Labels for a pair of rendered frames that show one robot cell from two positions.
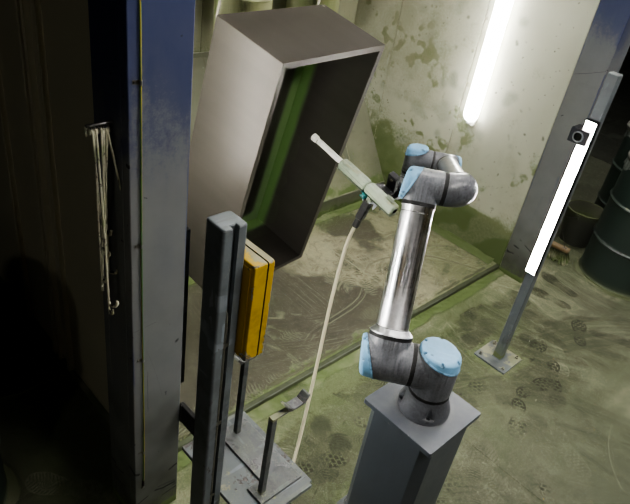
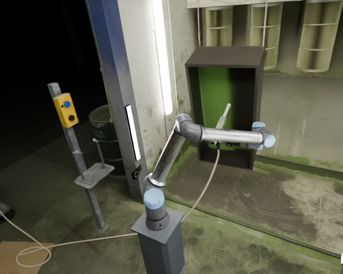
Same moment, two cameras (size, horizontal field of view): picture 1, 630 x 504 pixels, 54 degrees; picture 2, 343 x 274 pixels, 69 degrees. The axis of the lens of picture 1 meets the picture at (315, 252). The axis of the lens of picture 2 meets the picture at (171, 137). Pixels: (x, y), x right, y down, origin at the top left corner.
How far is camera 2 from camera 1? 2.43 m
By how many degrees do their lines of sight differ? 67
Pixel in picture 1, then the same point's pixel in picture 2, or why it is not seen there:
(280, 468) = (92, 180)
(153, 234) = (114, 103)
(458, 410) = (161, 234)
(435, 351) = (151, 193)
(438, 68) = not seen: outside the picture
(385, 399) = not seen: hidden behind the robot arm
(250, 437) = (103, 171)
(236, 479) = (87, 174)
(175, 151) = (114, 79)
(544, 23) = not seen: outside the picture
